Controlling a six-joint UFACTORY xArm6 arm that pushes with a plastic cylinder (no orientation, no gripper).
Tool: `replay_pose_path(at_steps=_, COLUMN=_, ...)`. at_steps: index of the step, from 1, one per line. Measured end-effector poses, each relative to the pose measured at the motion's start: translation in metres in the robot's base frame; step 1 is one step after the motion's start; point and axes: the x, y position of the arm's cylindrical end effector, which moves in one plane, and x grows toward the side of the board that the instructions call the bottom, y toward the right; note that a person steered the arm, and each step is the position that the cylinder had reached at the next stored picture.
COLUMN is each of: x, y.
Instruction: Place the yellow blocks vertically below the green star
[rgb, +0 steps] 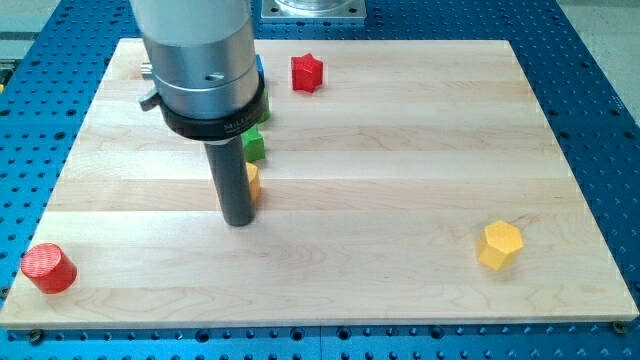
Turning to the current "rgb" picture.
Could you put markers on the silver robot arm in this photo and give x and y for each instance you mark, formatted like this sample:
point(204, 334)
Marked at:
point(203, 65)

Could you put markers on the green star block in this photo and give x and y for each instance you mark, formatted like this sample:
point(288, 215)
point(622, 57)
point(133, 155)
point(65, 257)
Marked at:
point(253, 144)

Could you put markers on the red star block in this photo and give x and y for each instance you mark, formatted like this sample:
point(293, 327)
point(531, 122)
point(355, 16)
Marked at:
point(306, 73)

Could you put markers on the yellow block behind rod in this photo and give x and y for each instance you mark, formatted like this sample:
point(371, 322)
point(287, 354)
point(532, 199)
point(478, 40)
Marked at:
point(253, 174)

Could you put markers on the wooden board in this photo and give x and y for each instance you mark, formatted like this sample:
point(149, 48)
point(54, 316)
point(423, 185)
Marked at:
point(375, 189)

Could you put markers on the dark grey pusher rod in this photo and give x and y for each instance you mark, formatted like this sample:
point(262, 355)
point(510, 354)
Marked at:
point(229, 173)

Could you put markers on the blue block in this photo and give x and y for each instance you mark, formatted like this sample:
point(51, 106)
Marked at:
point(259, 66)

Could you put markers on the yellow hexagon block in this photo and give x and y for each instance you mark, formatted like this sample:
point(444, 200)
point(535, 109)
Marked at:
point(499, 244)

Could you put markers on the red cylinder block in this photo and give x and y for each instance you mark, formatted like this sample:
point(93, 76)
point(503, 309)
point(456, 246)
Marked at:
point(48, 268)

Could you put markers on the blue perforated table plate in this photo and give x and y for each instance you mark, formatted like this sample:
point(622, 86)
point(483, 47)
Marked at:
point(50, 93)

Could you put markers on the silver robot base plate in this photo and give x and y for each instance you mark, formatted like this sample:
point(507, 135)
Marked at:
point(313, 9)

